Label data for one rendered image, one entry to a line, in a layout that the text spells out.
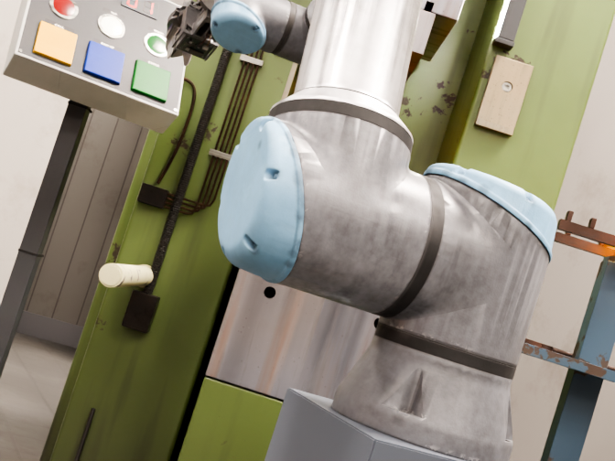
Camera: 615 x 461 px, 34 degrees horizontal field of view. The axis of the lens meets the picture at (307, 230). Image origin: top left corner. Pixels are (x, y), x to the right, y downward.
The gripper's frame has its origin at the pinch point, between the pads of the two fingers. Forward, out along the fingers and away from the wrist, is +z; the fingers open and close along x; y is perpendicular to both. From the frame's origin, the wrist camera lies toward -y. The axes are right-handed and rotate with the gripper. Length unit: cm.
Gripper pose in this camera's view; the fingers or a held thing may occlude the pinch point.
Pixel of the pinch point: (173, 48)
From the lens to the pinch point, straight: 198.9
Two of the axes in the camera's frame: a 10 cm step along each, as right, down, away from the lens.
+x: 8.5, 3.0, 4.3
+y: -0.5, 8.7, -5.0
